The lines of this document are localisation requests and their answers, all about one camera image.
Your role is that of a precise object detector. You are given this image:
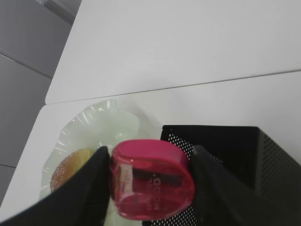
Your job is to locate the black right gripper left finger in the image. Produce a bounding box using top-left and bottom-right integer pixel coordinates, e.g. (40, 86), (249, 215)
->
(1, 146), (110, 226)

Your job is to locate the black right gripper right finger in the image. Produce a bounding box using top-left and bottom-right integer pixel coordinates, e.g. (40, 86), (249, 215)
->
(190, 145), (301, 226)

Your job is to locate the sugared bread roll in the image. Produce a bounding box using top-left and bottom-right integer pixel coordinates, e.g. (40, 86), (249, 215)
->
(50, 148), (94, 192)

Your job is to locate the pink pencil sharpener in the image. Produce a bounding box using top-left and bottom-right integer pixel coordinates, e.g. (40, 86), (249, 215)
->
(110, 139), (195, 221)

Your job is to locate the black mesh pen holder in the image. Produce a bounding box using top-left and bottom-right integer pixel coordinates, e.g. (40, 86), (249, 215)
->
(143, 125), (301, 226)

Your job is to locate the pale green wavy plate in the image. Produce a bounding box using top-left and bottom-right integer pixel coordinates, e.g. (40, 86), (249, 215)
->
(39, 99), (142, 226)

